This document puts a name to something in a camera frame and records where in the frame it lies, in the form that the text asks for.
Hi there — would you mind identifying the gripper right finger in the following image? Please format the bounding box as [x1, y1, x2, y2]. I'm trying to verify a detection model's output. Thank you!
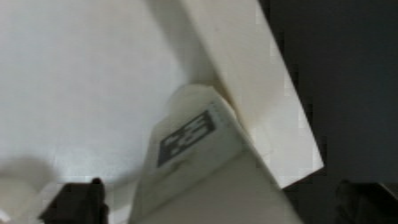
[334, 180, 398, 224]

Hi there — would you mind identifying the white table leg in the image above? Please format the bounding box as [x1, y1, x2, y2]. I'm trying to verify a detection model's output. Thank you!
[128, 85, 304, 224]

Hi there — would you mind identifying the white square table top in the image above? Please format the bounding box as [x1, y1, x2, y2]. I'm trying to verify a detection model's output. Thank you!
[0, 0, 324, 224]

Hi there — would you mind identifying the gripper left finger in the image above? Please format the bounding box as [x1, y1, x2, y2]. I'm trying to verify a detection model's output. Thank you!
[39, 178, 109, 224]

